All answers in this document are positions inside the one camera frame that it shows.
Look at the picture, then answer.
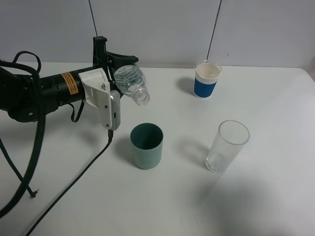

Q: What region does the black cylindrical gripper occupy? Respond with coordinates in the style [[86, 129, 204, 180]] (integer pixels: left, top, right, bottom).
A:
[[40, 36, 138, 108]]

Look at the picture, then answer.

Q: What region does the clear green-label water bottle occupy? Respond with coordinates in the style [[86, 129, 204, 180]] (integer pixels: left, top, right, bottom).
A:
[[114, 64, 150, 106]]

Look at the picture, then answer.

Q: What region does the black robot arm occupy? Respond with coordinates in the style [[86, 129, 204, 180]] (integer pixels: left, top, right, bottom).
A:
[[0, 36, 139, 122]]

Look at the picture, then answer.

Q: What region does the green plastic cup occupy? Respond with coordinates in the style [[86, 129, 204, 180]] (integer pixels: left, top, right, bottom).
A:
[[129, 123, 164, 170]]

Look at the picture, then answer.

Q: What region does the blue sleeved white cup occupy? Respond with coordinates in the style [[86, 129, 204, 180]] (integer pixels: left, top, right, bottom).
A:
[[193, 60, 222, 98]]

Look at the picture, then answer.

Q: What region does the clear drinking glass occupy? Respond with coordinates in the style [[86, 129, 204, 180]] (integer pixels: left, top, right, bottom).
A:
[[206, 119, 251, 173]]

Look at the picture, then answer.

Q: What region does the white gripper camera mount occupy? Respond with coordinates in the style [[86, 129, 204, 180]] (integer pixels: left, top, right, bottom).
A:
[[79, 68, 121, 131]]

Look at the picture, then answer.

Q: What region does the black braided camera cable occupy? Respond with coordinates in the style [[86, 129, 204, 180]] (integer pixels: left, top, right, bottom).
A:
[[26, 129, 114, 236]]

